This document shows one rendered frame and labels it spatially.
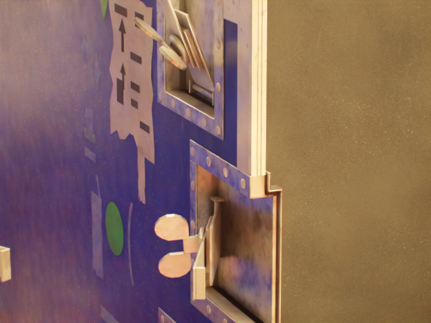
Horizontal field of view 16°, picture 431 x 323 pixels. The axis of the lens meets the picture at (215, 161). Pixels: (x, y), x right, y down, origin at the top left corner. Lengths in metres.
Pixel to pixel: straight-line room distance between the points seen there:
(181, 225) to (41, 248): 0.48
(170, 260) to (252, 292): 0.06
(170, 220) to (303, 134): 1.10
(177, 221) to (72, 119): 0.34
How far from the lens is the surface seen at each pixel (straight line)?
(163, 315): 1.23
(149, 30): 1.11
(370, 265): 2.28
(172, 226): 1.08
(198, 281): 1.03
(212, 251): 1.08
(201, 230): 1.09
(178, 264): 1.11
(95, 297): 1.40
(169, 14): 1.10
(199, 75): 1.13
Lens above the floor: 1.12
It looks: 15 degrees down
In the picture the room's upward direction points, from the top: straight up
